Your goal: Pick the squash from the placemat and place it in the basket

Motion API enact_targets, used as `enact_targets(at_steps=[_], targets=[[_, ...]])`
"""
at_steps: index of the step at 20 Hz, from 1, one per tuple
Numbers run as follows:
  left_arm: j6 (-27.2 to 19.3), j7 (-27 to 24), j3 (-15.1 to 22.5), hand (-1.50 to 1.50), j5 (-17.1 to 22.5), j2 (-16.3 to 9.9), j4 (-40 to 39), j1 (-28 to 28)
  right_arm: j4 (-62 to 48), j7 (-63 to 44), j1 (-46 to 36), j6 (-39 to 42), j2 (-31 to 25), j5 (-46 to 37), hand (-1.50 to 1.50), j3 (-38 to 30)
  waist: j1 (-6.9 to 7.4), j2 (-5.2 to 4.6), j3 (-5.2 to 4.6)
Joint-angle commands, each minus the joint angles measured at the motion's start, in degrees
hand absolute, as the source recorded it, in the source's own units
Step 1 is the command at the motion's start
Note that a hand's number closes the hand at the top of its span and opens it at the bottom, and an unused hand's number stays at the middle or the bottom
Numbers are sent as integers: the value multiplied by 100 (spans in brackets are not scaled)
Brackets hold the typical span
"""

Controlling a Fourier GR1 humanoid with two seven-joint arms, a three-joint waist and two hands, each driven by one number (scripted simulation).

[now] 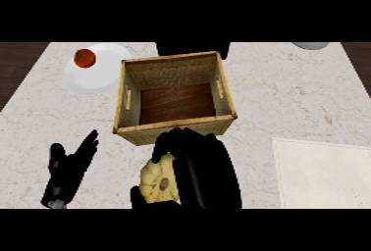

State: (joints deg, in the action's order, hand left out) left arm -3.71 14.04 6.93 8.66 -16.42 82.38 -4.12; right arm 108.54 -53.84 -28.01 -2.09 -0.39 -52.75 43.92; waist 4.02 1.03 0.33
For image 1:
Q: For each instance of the red tomato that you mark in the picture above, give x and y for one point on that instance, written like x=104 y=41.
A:
x=85 y=58

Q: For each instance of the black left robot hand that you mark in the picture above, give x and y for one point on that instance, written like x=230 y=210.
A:
x=67 y=173

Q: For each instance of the cream placemat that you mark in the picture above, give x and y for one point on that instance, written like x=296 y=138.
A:
x=324 y=175

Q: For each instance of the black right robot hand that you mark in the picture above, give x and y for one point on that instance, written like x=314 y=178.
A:
x=203 y=170

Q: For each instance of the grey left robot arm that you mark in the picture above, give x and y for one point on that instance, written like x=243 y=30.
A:
x=57 y=204

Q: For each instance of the black appliance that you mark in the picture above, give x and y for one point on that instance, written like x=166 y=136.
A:
x=191 y=48

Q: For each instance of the grey round object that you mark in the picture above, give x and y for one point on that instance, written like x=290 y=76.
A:
x=311 y=45

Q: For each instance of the white round plate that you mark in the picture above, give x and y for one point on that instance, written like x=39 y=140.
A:
x=97 y=73

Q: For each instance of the square wicker basket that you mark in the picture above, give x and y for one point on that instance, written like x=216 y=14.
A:
x=175 y=98

